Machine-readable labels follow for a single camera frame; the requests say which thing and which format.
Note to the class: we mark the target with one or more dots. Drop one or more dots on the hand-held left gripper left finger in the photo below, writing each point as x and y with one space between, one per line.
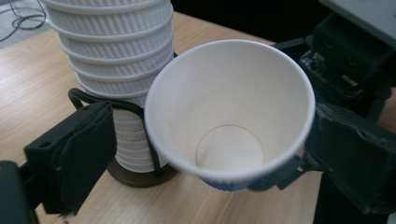
81 155

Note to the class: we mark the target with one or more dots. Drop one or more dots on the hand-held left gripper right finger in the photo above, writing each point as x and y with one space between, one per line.
358 161

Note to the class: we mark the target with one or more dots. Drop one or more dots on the stack of paper cups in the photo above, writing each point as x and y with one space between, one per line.
115 46

